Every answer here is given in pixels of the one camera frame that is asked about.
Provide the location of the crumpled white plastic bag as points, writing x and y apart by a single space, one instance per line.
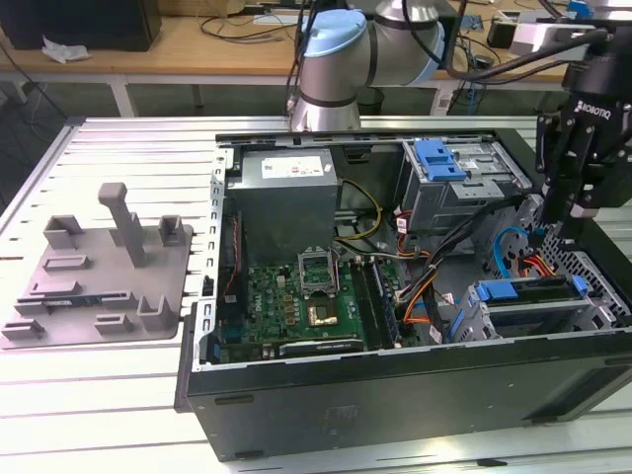
64 49

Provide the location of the grey optical drive cage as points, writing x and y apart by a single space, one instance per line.
444 207

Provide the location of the large black box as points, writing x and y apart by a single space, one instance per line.
89 24

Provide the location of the blue plastic drive latch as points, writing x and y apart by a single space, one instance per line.
437 163

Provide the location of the grey power supply unit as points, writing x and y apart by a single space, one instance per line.
281 212

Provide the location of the grey parts rack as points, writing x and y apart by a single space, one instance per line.
99 296

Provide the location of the black graphics card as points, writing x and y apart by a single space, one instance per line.
321 345

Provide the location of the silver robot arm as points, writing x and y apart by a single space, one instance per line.
336 64

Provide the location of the dark RAM stick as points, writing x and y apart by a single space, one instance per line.
74 299

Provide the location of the black RAM slot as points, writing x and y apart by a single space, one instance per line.
388 301
370 301
362 301
380 301

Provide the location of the black tower box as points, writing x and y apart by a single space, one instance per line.
453 34

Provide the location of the hard disk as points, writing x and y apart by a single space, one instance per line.
498 290

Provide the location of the black waste bin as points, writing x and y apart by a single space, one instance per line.
370 101

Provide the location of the green motherboard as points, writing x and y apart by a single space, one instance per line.
271 306

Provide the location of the black PC case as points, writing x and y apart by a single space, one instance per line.
395 410

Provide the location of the grey disk bay cage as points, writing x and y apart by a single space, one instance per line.
605 313

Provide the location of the wooden desk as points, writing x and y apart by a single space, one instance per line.
197 54

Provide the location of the CPU socket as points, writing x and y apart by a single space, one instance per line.
323 315

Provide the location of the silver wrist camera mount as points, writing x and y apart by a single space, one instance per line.
538 37

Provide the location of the small black box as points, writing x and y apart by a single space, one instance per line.
499 35

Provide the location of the black case fan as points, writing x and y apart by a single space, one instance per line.
232 257

